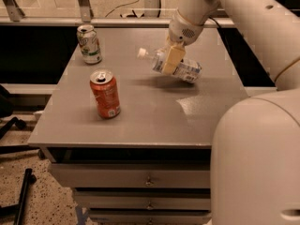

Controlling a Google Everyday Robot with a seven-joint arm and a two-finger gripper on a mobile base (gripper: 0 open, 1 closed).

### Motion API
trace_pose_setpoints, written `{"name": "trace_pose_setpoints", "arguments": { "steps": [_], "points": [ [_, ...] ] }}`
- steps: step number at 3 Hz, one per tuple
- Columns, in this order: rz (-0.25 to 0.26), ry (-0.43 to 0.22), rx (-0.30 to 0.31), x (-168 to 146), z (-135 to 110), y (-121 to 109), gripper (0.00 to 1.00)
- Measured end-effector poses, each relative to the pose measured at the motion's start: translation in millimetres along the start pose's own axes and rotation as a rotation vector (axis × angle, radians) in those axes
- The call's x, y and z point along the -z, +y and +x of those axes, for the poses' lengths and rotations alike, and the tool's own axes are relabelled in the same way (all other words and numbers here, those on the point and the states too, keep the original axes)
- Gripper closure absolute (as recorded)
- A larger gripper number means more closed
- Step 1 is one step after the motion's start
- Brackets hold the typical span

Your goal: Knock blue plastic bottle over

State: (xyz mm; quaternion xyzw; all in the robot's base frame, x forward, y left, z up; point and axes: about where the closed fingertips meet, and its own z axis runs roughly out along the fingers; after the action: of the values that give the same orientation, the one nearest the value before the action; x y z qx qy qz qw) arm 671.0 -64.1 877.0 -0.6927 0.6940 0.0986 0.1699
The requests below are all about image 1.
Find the black cable behind table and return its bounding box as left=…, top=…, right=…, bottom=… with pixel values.
left=208, top=15, right=223, bottom=30

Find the grey drawer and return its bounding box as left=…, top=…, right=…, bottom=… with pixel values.
left=50, top=163, right=210, bottom=188
left=74, top=190, right=211, bottom=210
left=89, top=210, right=211, bottom=225

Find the black office chair base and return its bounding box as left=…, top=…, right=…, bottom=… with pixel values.
left=0, top=85, right=46, bottom=159

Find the black metal stand bar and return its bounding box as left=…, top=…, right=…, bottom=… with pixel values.
left=0, top=168, right=37, bottom=225

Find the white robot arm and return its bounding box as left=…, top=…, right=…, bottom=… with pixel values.
left=167, top=0, right=300, bottom=225

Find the green white soda can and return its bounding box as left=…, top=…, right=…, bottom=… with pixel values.
left=77, top=24, right=102, bottom=65

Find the clear blue-label plastic bottle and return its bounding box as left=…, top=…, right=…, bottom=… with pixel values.
left=137, top=48, right=203, bottom=83

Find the metal window frame rail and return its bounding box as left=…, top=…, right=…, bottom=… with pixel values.
left=0, top=0, right=235, bottom=29

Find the orange soda can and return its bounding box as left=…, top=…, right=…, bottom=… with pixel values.
left=90, top=69, right=121, bottom=119

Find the grey drawer cabinet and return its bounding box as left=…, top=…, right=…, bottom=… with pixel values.
left=29, top=28, right=247, bottom=215

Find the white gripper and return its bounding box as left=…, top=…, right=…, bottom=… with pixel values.
left=157, top=9, right=207, bottom=75

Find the bottom grey drawer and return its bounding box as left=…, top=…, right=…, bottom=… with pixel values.
left=89, top=210, right=211, bottom=225

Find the top grey drawer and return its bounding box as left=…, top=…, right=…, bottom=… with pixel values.
left=50, top=163, right=210, bottom=188

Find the middle grey drawer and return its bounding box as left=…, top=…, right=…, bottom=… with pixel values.
left=74, top=190, right=211, bottom=210

